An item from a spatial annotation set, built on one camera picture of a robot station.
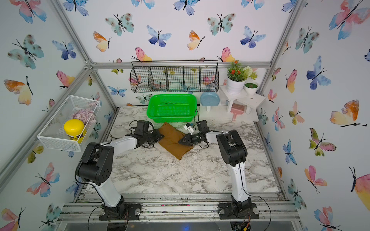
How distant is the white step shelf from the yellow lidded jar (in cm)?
83

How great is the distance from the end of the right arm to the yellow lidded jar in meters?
0.53

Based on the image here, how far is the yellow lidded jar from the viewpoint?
2.11 feet

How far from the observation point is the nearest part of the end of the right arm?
881 mm
